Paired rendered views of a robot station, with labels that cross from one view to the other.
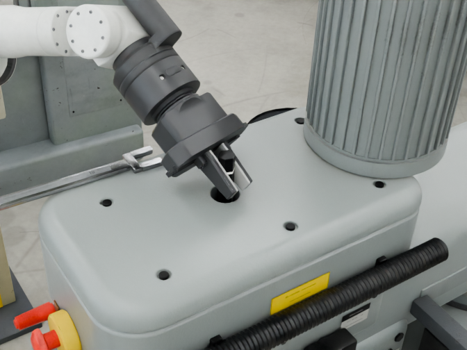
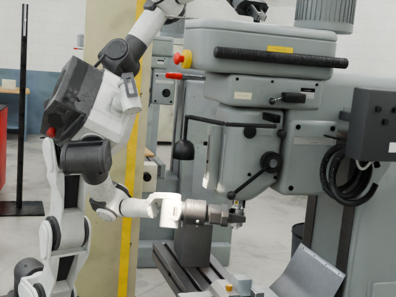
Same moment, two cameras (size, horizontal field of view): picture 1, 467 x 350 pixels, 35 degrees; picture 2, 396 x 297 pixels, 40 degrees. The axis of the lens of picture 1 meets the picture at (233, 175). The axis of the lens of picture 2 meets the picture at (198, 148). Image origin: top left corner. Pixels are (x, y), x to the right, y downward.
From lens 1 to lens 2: 1.33 m
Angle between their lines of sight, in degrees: 31
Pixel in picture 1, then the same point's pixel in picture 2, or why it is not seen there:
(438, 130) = (344, 12)
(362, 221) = (307, 30)
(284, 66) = not seen: hidden behind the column
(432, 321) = (346, 114)
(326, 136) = (300, 17)
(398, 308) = (332, 111)
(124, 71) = not seen: outside the picture
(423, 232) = (343, 75)
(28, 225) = (150, 281)
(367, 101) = not seen: outside the picture
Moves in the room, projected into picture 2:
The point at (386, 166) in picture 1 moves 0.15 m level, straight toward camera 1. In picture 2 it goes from (321, 22) to (306, 18)
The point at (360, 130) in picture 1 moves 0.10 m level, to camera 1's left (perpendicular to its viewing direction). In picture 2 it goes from (312, 8) to (281, 6)
